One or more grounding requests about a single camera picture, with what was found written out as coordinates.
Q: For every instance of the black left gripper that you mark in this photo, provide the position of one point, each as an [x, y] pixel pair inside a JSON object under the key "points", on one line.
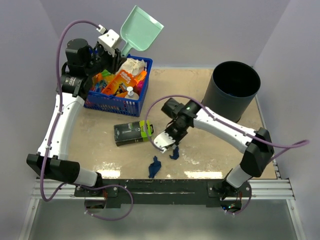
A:
{"points": [[116, 61]]}

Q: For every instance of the orange sponge package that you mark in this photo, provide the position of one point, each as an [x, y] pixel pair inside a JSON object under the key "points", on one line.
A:
{"points": [[141, 76]]}

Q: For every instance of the colourful snack packet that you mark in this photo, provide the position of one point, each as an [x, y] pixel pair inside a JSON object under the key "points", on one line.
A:
{"points": [[101, 80]]}

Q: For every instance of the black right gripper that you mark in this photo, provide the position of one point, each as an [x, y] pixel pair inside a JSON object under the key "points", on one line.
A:
{"points": [[178, 139]]}

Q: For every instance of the orange razor package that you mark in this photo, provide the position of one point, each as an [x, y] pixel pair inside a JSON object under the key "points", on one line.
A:
{"points": [[119, 84]]}

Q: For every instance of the green black razor box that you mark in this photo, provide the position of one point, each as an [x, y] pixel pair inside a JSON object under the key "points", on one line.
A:
{"points": [[132, 132]]}

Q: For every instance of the teal plastic dustpan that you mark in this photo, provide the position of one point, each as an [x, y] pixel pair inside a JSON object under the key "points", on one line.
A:
{"points": [[139, 31]]}

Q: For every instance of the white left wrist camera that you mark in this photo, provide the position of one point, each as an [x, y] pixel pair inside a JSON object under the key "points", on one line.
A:
{"points": [[109, 39]]}

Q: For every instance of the dark round trash bin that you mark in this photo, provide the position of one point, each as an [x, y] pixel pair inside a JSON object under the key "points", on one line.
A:
{"points": [[231, 88]]}

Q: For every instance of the blue plastic shopping basket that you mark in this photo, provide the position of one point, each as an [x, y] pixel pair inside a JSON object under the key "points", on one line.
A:
{"points": [[120, 105]]}

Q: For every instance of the beige pump soap bottle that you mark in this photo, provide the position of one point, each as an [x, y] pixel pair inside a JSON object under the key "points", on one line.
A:
{"points": [[131, 95]]}

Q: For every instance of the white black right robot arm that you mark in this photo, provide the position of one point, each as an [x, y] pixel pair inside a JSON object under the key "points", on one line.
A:
{"points": [[251, 143]]}

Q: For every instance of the small dark blue scrap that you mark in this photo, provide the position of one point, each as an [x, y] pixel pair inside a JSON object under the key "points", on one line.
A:
{"points": [[175, 153]]}

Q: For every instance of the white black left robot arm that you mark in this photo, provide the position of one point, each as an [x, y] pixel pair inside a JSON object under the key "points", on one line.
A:
{"points": [[83, 63]]}

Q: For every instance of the dark blue paper scrap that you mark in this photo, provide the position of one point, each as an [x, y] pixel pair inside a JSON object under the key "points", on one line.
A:
{"points": [[154, 167]]}

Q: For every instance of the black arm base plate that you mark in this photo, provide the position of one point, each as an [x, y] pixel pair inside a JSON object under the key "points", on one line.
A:
{"points": [[212, 193]]}

